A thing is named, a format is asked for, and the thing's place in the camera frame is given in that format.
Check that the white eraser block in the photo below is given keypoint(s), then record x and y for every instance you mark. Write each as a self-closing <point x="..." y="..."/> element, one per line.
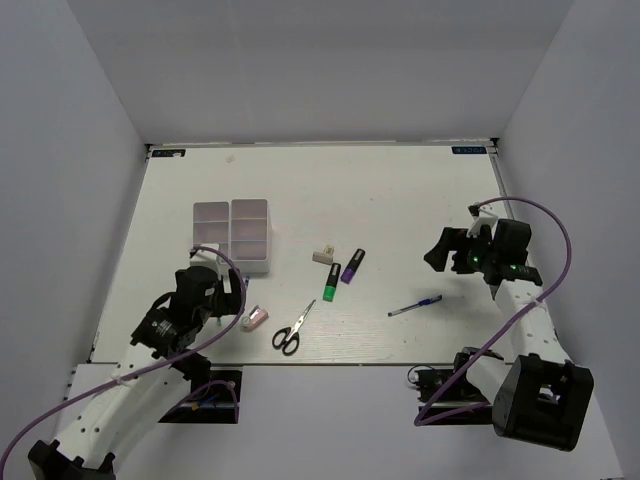
<point x="324" y="257"/>

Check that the pink white stapler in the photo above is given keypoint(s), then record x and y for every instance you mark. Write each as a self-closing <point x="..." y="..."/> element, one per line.
<point x="255" y="318"/>

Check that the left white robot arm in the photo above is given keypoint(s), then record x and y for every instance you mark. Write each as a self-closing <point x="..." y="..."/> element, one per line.
<point x="161" y="369"/>

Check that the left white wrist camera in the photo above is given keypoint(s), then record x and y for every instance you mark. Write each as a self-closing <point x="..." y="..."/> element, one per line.
<point x="202" y="256"/>

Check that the blue ballpoint pen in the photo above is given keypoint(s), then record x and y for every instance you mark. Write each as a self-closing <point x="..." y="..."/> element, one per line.
<point x="419" y="304"/>

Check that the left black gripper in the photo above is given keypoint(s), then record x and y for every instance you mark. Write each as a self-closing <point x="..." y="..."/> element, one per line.
<point x="230" y="302"/>

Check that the right white organizer box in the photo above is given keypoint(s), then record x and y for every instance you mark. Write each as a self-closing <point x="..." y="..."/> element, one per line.
<point x="250" y="235"/>

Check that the green highlighter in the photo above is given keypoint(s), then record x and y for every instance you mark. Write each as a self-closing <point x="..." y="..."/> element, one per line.
<point x="331" y="282"/>

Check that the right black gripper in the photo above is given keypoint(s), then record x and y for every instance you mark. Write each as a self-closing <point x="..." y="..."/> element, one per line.
<point x="438" y="255"/>

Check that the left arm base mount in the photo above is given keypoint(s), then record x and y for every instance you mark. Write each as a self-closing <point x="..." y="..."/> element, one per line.
<point x="213" y="406"/>

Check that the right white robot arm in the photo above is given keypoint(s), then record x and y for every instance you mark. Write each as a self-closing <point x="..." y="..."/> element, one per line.
<point x="532" y="393"/>

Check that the purple highlighter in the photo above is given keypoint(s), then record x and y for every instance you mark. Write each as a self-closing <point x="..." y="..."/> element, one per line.
<point x="352" y="266"/>

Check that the left corner label sticker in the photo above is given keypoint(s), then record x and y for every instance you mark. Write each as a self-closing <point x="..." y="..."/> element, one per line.
<point x="168" y="153"/>

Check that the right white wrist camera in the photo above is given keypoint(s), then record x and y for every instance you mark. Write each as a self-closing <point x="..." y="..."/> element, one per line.
<point x="482" y="215"/>

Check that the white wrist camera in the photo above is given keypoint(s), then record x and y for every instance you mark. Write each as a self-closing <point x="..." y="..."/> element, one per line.
<point x="482" y="215"/>
<point x="202" y="256"/>

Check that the right corner label sticker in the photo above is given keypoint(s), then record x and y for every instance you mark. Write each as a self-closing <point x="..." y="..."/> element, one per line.
<point x="468" y="150"/>

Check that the black handled scissors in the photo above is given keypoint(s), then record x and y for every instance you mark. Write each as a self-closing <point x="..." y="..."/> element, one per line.
<point x="287" y="339"/>

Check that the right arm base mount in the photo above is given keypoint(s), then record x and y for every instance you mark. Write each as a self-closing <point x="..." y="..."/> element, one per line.
<point x="427" y="379"/>

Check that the corner label sticker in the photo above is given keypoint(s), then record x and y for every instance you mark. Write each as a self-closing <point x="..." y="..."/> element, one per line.
<point x="468" y="150"/>
<point x="168" y="153"/>

